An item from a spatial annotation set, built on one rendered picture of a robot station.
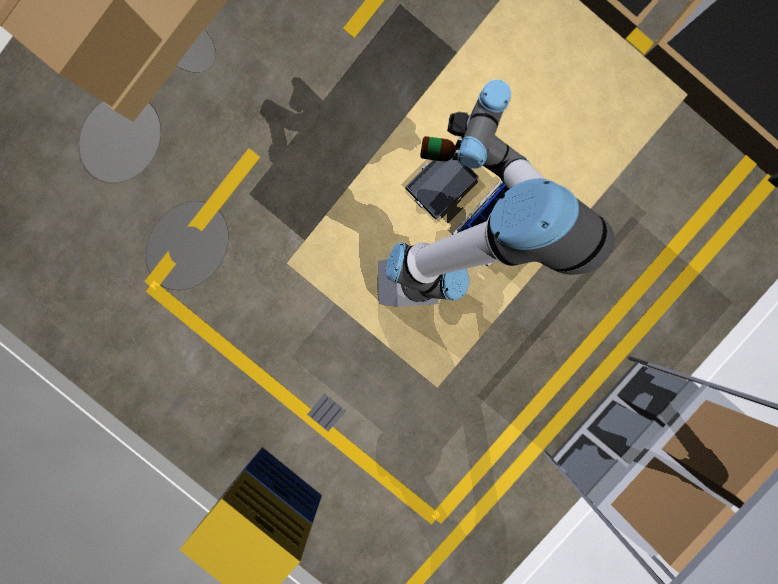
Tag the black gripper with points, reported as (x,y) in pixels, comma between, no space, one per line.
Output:
(457,126)

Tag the blue plastic crate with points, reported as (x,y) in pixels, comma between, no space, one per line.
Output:
(486,208)

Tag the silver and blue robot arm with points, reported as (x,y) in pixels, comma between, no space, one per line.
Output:
(536,221)

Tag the brown bottle with green label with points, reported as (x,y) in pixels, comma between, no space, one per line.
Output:
(437,149)

